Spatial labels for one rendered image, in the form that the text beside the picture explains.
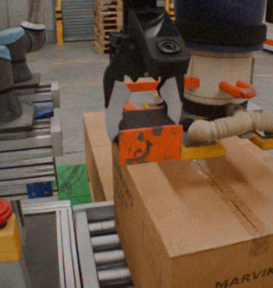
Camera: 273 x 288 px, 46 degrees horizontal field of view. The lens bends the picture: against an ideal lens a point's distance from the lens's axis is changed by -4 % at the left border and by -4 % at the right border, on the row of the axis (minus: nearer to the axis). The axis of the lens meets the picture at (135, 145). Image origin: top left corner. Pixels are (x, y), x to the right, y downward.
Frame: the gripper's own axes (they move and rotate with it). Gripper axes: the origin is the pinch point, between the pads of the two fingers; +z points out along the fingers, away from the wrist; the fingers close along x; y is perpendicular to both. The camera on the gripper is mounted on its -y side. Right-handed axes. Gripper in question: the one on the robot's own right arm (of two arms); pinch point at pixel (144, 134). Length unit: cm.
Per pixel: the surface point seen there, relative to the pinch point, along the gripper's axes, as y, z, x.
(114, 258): 43, 66, -2
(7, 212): 9.3, 17.0, 23.0
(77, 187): 179, 120, 2
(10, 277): 7.6, 32.2, 25.6
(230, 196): 15.1, 25.3, -26.2
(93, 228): 61, 66, 3
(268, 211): 7.2, 25.3, -32.0
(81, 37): 1020, 106, -83
